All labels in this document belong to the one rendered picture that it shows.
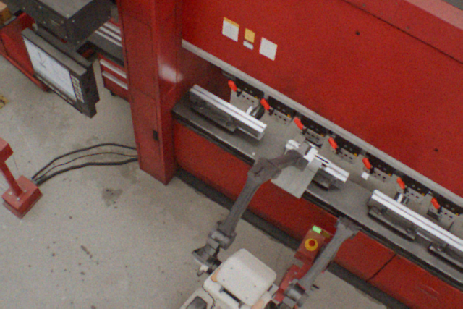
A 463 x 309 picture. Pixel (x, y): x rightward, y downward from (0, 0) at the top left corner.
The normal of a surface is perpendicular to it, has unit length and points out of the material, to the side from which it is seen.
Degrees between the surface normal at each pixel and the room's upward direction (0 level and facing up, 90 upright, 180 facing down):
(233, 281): 48
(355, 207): 0
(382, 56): 90
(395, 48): 90
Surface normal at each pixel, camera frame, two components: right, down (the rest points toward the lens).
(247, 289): -0.40, 0.11
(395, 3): -0.55, 0.68
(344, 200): 0.08, -0.54
